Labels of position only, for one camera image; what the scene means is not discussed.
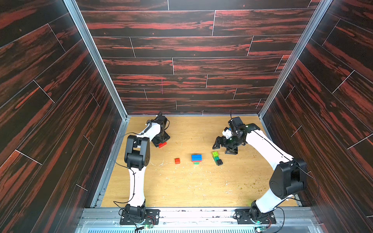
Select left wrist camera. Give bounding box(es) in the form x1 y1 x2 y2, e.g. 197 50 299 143
155 115 168 131

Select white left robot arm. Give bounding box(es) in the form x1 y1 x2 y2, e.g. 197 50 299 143
123 120 170 221

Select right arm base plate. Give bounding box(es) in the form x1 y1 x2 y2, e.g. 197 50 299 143
233 208 276 225

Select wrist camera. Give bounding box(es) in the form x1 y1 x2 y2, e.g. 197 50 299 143
228 117 244 132
155 115 168 131

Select black square lego brick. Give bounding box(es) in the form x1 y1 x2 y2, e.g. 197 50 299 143
215 159 223 166

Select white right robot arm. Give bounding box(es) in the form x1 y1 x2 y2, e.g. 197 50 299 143
212 128 307 223

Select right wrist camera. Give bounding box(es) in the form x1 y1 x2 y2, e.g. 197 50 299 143
228 117 244 132

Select blue long lego brick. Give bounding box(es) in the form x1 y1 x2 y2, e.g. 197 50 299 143
191 154 202 160

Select aluminium corner post right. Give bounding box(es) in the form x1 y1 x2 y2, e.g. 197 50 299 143
258 0 333 120

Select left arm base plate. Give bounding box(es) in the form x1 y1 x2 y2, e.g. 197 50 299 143
119 208 160 225

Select aluminium front rail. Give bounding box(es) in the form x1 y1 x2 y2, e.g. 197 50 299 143
76 207 324 233

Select aluminium corner post left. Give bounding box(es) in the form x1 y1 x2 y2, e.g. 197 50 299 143
63 0 128 120

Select aluminium corner post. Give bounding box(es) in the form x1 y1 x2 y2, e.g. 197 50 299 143
63 0 128 120
258 0 333 120

